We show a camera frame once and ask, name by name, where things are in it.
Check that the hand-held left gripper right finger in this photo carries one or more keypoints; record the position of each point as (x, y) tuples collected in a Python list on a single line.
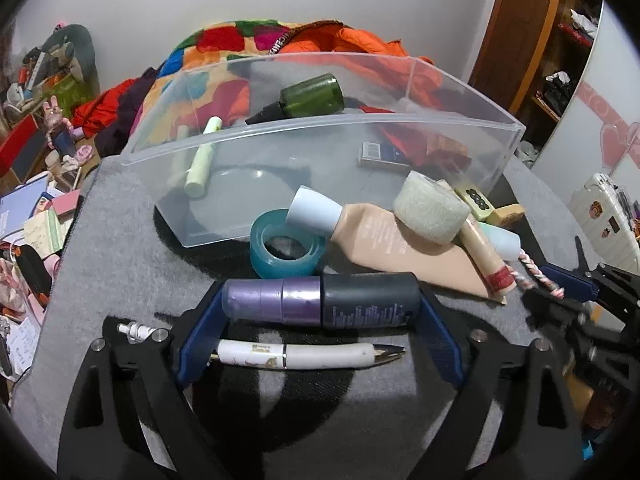
[(440, 340)]

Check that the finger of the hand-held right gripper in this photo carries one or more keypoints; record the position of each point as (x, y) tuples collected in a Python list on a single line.
[(570, 280), (555, 312)]

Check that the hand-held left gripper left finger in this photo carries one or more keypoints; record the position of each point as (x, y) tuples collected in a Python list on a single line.
[(197, 340)]

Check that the pale mint oblong case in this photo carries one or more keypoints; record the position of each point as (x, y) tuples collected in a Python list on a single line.
[(502, 240)]

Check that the small beige red-label tube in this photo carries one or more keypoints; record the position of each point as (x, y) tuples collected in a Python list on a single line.
[(482, 255)]

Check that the purple and dark bottle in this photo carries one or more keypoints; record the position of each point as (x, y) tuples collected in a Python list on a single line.
[(350, 302)]

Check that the teal tape roll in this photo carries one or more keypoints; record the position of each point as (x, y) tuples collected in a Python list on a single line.
[(262, 255)]

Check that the white pen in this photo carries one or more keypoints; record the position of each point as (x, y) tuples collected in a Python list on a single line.
[(305, 355)]

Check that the large beige cosmetic tube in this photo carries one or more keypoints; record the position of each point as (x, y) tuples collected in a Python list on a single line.
[(380, 240)]

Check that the clear plastic container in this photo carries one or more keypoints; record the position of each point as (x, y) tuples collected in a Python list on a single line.
[(300, 185)]

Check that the small white spray nozzle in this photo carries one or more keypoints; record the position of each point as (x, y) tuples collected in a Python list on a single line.
[(132, 332)]

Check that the white suitcase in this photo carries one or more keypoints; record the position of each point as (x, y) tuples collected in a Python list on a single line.
[(605, 220)]

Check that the beige block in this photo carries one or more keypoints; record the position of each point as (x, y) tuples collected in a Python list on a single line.
[(507, 215)]

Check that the white gauze roll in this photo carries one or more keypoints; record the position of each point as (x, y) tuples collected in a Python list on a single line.
[(430, 210)]

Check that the light green stick tube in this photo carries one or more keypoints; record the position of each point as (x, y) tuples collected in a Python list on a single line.
[(200, 170)]

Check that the white board with pink bow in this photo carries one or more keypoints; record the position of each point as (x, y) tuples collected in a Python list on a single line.
[(590, 110)]

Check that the dark blue card box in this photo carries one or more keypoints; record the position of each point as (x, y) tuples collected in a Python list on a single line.
[(380, 154)]

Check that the wooden shelf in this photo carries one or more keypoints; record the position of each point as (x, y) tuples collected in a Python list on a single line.
[(570, 60)]

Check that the blue notebook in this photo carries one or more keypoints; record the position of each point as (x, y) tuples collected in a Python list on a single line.
[(22, 205)]

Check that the wooden door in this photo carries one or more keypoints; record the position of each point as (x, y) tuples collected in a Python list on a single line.
[(515, 35)]

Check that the red box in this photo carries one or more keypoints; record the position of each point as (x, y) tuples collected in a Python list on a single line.
[(20, 147)]

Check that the pink bunny toy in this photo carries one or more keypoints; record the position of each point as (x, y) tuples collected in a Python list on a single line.
[(55, 115)]

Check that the green glass bottle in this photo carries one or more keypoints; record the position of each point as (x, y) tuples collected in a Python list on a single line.
[(310, 97)]

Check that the green patterned box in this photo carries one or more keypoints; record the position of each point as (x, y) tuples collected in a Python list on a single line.
[(75, 95)]

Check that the colourful patchwork blanket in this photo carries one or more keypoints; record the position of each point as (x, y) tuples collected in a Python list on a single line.
[(220, 37)]

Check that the orange puffer jacket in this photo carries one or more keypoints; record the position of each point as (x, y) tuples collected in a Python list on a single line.
[(360, 42)]

